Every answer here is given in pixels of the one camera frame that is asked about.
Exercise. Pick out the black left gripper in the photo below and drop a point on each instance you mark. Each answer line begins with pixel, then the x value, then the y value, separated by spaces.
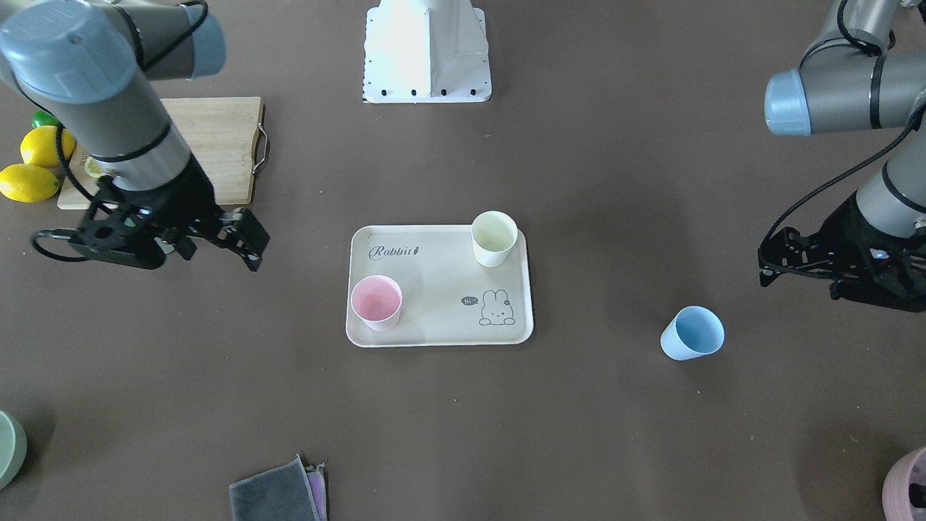
pixel 870 228

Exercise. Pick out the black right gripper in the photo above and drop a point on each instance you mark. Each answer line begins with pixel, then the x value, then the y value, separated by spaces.
pixel 189 194

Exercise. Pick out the blue cup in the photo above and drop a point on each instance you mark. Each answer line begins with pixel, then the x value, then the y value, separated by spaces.
pixel 694 332

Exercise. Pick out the pink cup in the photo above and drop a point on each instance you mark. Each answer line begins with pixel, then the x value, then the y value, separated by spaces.
pixel 377 301

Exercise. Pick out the cream cup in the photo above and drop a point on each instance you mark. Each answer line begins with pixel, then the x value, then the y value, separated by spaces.
pixel 494 234

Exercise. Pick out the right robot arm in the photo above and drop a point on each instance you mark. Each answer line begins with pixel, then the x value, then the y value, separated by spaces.
pixel 90 64

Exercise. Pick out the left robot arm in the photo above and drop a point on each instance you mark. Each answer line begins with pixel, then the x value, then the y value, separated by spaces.
pixel 849 80

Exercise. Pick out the cream rabbit tray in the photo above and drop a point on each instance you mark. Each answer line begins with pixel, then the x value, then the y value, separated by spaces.
pixel 449 299

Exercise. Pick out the wooden cutting board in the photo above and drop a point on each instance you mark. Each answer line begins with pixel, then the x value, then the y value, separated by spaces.
pixel 223 135

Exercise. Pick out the whole lemon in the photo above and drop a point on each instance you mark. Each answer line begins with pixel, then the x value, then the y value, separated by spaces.
pixel 38 147
pixel 28 183

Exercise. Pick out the green lime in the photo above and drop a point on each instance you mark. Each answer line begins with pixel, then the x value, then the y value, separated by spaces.
pixel 42 118

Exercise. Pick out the pink bowl with ice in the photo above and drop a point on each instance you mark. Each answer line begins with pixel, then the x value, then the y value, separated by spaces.
pixel 903 488

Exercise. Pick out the grey folded cloth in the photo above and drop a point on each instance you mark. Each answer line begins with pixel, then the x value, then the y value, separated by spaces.
pixel 289 492

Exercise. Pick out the green bowl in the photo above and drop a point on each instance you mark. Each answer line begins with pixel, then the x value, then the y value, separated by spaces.
pixel 13 448

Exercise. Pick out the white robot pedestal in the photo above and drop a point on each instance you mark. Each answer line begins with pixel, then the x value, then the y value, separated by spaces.
pixel 426 52

